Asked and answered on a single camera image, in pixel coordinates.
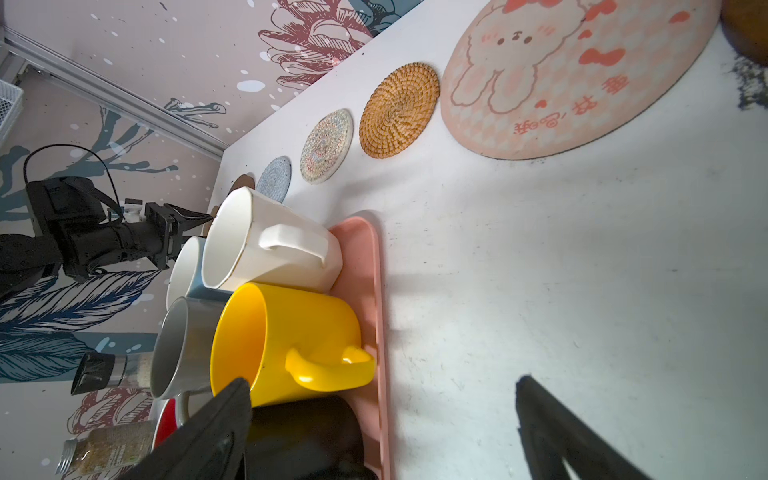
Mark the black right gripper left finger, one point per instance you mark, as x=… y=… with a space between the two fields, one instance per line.
x=210 y=445

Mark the grey mug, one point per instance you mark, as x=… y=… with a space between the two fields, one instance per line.
x=181 y=358

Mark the round bunny print coaster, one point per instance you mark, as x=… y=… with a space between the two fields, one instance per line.
x=531 y=79

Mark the light blue mug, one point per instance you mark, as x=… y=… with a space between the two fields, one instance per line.
x=186 y=275

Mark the brown rattan woven coaster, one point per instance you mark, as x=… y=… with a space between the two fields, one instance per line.
x=399 y=110

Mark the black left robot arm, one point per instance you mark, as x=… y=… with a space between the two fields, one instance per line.
x=79 y=229

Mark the gold lid spice jar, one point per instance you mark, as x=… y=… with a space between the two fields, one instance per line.
x=107 y=448

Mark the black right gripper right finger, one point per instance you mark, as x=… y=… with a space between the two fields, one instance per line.
x=555 y=441

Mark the black lid spice jar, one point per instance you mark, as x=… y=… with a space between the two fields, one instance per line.
x=98 y=371

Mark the yellow mug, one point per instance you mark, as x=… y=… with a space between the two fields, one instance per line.
x=288 y=345

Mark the multicolour zigzag woven coaster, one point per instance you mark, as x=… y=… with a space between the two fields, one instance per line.
x=326 y=147

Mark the dark brown glossy coaster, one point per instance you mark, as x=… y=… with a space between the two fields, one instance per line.
x=244 y=180

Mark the red interior white mug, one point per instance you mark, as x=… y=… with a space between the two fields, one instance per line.
x=163 y=416

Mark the brown round wooden coaster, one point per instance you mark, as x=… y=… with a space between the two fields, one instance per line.
x=744 y=24

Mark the pink rectangular tray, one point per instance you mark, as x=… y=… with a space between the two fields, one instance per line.
x=360 y=284

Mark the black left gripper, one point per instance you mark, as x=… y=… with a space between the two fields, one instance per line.
x=160 y=237

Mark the white faceted mug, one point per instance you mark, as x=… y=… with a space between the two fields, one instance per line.
x=254 y=238

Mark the grey round felt coaster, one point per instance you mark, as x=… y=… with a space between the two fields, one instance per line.
x=275 y=180

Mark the black mug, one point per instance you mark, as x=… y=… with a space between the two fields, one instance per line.
x=318 y=438

